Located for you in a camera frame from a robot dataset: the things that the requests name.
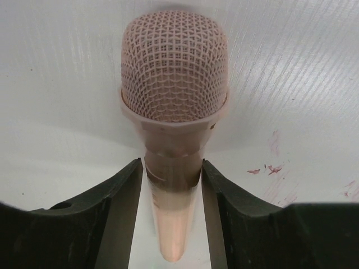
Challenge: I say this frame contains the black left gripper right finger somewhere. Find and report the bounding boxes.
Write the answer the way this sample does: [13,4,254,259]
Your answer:
[202,160,358,268]

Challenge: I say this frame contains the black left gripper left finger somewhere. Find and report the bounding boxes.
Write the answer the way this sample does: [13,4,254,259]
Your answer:
[1,159,142,268]

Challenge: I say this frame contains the beige toy microphone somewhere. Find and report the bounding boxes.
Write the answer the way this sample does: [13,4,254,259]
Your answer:
[119,10,229,262]

